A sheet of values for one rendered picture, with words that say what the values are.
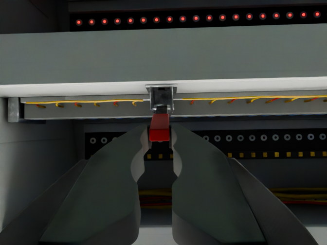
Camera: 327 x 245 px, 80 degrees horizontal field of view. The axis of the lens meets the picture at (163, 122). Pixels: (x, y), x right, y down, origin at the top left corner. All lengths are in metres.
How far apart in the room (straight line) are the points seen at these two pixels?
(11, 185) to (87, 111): 0.13
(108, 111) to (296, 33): 0.19
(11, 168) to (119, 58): 0.19
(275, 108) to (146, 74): 0.15
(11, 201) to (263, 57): 0.31
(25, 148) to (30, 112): 0.06
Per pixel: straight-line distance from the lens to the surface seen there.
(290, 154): 0.41
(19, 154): 0.30
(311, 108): 0.27
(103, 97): 0.22
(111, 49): 0.18
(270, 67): 0.19
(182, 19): 0.35
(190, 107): 0.22
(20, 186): 0.31
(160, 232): 0.24
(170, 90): 0.17
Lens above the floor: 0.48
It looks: 14 degrees up
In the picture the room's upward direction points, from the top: 178 degrees clockwise
